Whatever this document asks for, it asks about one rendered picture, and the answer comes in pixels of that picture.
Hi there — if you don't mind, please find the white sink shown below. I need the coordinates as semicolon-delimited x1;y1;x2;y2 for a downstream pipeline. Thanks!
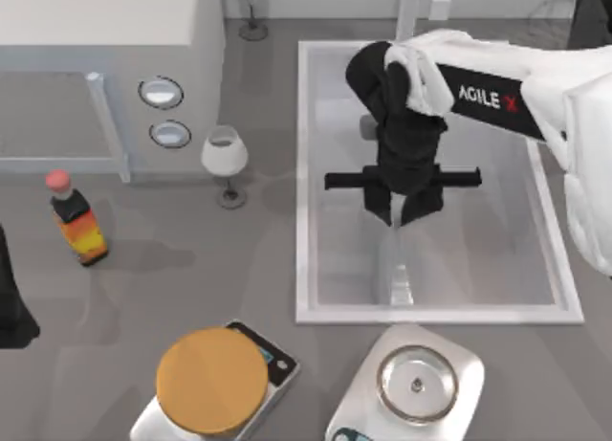
295;39;585;325

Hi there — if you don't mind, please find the white wine glass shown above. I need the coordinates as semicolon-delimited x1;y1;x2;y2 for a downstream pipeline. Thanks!
235;0;271;42
200;124;250;209

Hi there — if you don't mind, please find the tall white tap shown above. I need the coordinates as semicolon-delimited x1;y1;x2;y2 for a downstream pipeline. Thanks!
395;0;423;44

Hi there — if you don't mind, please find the round glass dish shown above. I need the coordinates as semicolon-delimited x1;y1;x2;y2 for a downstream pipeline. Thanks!
375;344;461;423

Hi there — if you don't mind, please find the silver kitchen scale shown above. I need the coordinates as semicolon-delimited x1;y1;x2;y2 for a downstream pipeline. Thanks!
128;319;303;441

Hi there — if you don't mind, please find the white kitchen scale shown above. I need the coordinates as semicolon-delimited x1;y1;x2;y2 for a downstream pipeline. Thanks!
324;322;487;441

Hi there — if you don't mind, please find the small microwave knob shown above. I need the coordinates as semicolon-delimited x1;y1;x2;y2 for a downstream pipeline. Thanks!
148;120;193;150

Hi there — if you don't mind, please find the round orange plate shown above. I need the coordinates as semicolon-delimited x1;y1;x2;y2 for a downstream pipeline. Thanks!
155;326;271;429

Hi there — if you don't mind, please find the dark cabinet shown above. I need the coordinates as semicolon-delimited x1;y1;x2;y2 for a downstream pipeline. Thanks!
567;0;612;51

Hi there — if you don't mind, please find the large microwave knob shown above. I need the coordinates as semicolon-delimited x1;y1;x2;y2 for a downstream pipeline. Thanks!
137;75;186;111

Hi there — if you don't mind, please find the pale microwave oven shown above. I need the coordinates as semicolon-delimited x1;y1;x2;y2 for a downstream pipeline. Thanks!
0;0;227;185

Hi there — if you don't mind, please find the dark bottle with red cap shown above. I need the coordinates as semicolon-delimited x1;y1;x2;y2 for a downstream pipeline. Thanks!
45;168;110;269

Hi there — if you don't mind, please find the microwave oven door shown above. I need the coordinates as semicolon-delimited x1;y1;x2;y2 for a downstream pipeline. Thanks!
0;70;131;184

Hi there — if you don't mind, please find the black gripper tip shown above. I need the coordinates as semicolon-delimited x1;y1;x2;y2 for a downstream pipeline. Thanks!
0;223;42;351

